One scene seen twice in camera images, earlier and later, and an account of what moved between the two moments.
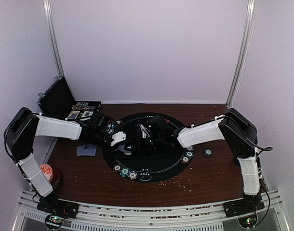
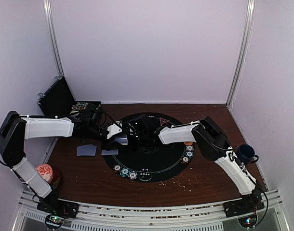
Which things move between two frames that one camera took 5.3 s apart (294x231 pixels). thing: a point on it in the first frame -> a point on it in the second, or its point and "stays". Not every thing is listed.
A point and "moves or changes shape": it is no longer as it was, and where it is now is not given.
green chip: [189, 154] stays
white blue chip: [132, 175] stays
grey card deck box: [121, 147] moves or changes shape
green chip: [125, 172] stays
